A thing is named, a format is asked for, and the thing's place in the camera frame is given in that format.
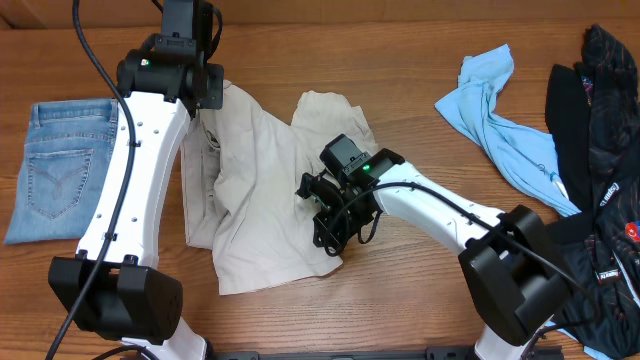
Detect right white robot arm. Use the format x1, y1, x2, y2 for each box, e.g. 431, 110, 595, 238
296, 134, 571, 359

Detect beige cotton shorts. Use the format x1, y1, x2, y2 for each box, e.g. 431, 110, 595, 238
180, 81, 378, 295

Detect light blue shirt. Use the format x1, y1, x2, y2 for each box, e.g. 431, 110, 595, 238
435, 45, 580, 217

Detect black patterned garment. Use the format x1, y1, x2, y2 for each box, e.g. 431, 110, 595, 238
545, 25, 639, 359

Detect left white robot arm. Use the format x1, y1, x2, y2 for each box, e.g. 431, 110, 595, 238
48, 0, 224, 359

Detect folded blue denim jeans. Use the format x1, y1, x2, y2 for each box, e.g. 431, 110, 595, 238
4, 98, 119, 245

